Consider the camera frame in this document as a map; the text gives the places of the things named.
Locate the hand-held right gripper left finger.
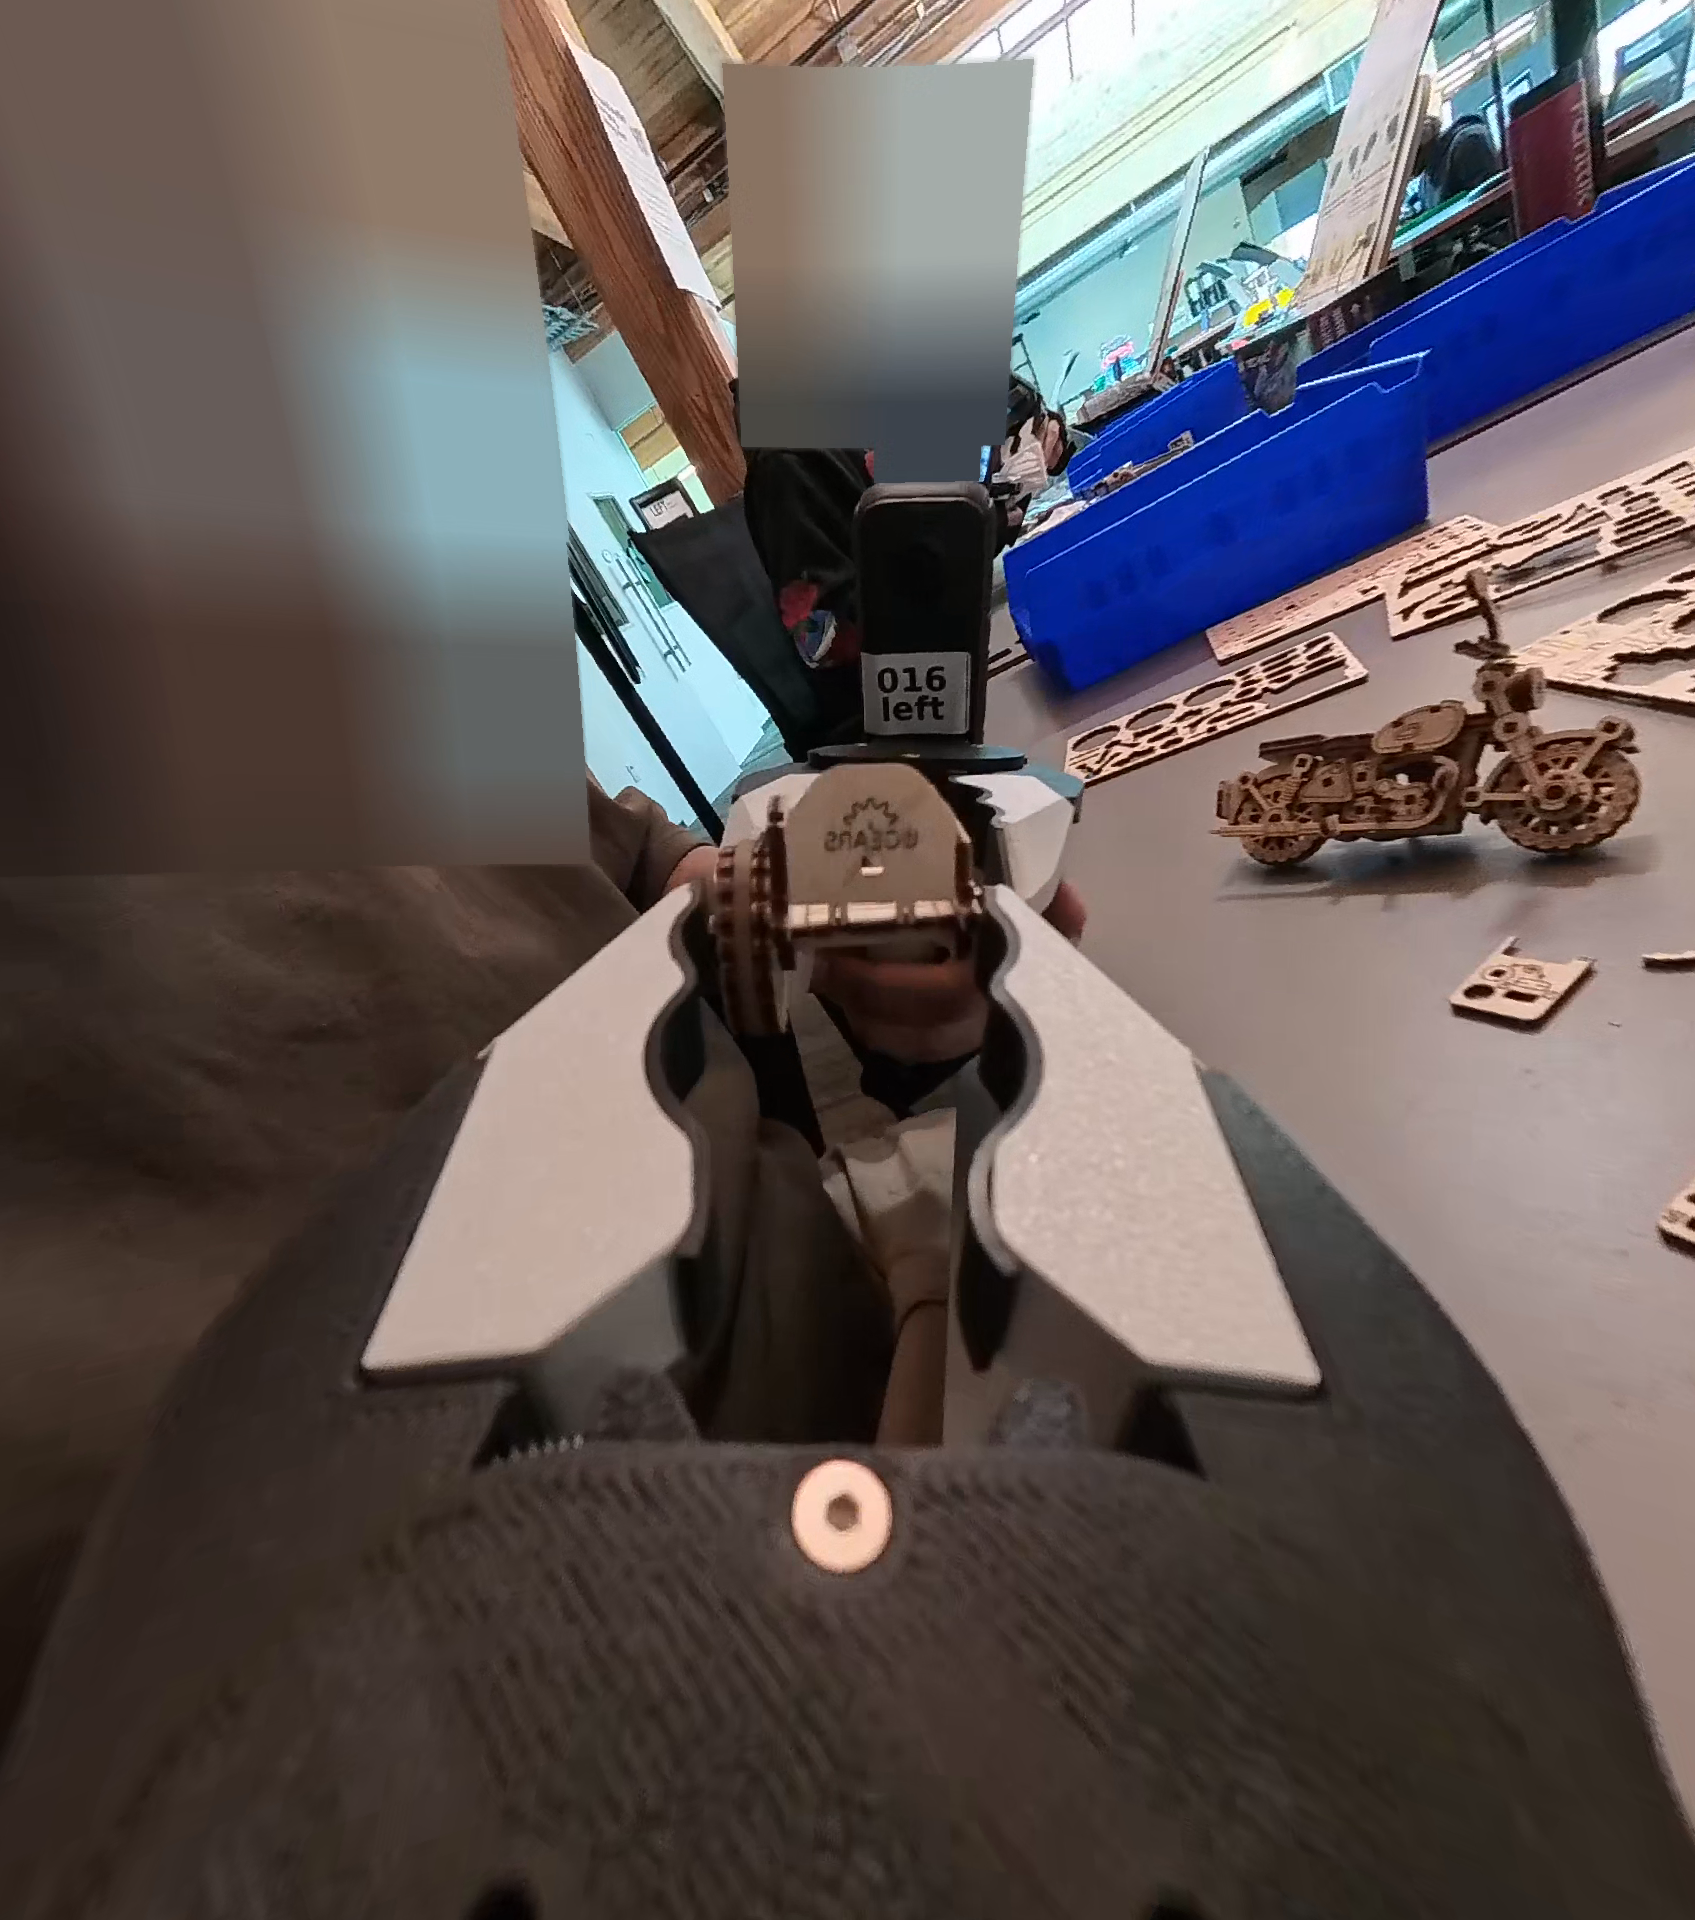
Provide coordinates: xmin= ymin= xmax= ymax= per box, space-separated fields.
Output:
xmin=359 ymin=889 xmax=715 ymax=1439

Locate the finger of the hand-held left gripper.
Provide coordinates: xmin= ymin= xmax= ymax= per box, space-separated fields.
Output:
xmin=966 ymin=775 xmax=1092 ymax=912
xmin=719 ymin=769 xmax=810 ymax=854

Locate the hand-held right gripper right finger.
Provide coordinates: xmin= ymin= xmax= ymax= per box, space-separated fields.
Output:
xmin=953 ymin=886 xmax=1326 ymax=1401

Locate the round-topped wooden plate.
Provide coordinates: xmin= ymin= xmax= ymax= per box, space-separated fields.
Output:
xmin=784 ymin=760 xmax=971 ymax=912

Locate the wooden gear assembly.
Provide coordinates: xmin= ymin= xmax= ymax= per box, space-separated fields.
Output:
xmin=706 ymin=760 xmax=984 ymax=1042

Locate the person's left hand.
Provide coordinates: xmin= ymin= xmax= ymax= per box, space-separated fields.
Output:
xmin=812 ymin=935 xmax=997 ymax=1117

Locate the wooden pillar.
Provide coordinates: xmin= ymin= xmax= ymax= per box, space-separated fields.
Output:
xmin=500 ymin=0 xmax=748 ymax=504

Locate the wooden motorcycle model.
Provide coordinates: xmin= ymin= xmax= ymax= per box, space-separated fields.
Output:
xmin=1209 ymin=570 xmax=1646 ymax=871

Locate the person's brown shirt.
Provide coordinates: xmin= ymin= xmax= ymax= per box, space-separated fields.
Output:
xmin=0 ymin=864 xmax=684 ymax=1920

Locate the wooden puzzle sheet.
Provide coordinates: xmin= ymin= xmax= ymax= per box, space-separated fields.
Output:
xmin=1205 ymin=515 xmax=1515 ymax=663

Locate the notched square wooden piece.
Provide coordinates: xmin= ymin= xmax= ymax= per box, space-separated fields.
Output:
xmin=1448 ymin=938 xmax=1600 ymax=1034

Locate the wooden sheet with wide cutouts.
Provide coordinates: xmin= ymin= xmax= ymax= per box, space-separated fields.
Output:
xmin=1515 ymin=561 xmax=1695 ymax=735

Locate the wooden display board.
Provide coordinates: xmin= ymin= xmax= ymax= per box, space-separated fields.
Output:
xmin=1298 ymin=0 xmax=1445 ymax=287

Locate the long slotted wooden sheet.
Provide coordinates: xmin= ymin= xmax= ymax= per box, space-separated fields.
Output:
xmin=1389 ymin=411 xmax=1695 ymax=638

